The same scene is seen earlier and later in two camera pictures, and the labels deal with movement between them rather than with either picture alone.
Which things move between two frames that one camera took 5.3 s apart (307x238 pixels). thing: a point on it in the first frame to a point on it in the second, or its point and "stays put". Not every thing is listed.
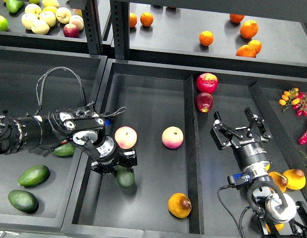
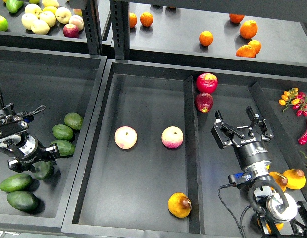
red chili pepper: x=302 y=140 stays put
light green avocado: x=33 y=175 to x=16 y=182
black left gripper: x=110 y=156 to x=29 y=152
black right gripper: x=249 y=148 stays put
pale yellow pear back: x=34 y=9 stays put
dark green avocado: x=125 y=177 to x=44 y=169
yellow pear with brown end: x=179 y=205 stays put
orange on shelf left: x=132 y=20 stays put
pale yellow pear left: x=27 y=20 stays put
